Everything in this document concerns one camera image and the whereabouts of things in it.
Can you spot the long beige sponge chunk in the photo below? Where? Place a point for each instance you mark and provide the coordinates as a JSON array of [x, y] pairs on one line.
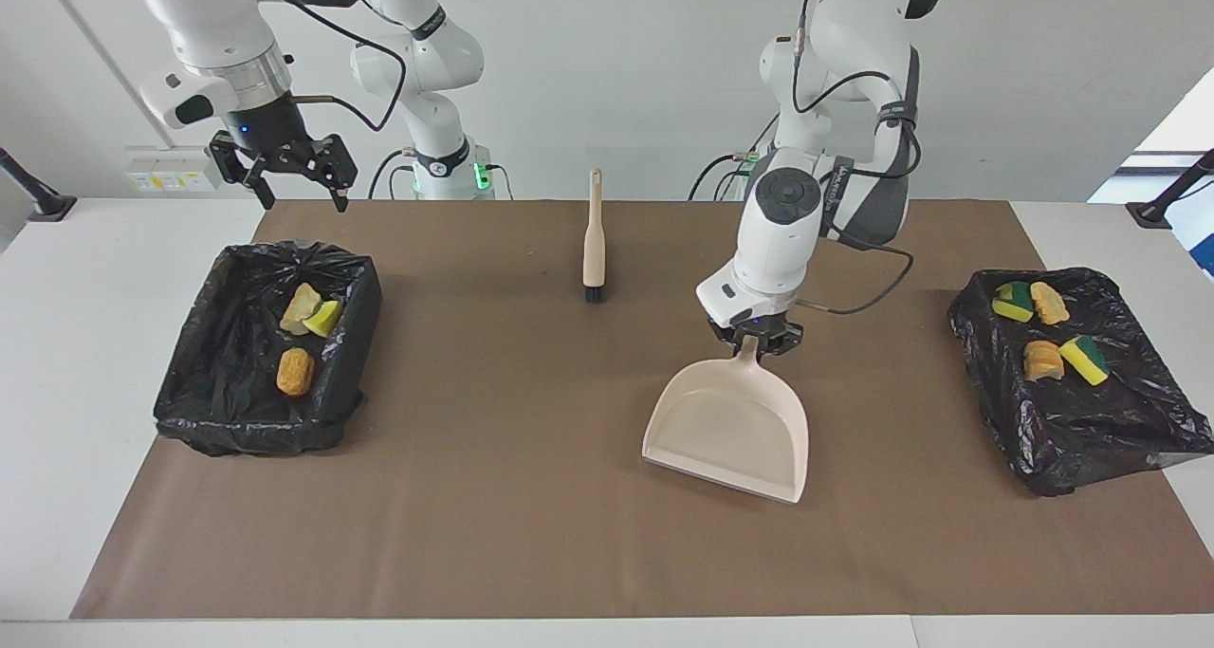
[[1049, 303]]

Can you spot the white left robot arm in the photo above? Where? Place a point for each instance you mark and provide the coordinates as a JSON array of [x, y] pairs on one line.
[[787, 240]]

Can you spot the orange-brown sponge lump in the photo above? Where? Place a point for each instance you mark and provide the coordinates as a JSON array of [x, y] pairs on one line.
[[295, 372]]

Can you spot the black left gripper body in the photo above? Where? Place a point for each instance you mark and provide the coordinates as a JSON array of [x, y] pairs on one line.
[[759, 328]]

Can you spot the yellow green-backed sponge piece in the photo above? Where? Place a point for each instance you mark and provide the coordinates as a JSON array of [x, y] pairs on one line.
[[324, 319]]

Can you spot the bin with black bag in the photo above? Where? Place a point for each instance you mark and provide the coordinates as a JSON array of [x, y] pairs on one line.
[[1072, 430], [237, 392]]

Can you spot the blue panel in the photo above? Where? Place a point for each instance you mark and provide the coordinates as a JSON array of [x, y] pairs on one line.
[[1200, 240]]

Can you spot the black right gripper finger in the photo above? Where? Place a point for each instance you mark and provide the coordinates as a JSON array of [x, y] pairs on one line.
[[334, 166], [242, 169]]

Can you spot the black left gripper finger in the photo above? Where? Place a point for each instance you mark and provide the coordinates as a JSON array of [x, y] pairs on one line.
[[732, 341], [782, 344]]

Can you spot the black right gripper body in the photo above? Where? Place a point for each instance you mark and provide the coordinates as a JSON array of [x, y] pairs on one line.
[[270, 126]]

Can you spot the beige hand brush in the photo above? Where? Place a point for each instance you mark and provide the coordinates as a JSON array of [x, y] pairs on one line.
[[594, 240]]

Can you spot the brown table mat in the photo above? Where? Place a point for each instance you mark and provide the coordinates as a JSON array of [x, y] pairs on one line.
[[474, 553]]

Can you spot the small beige sponge chunk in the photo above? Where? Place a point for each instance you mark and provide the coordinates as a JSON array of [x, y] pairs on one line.
[[1043, 361]]

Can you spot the white wall socket box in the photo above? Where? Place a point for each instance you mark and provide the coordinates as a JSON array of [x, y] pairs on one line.
[[166, 169]]

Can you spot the notched yellow sponge piece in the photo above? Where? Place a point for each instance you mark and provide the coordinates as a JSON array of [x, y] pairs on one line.
[[1086, 359]]

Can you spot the pale pink dustpan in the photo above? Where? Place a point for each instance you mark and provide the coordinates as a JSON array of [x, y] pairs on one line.
[[730, 430]]

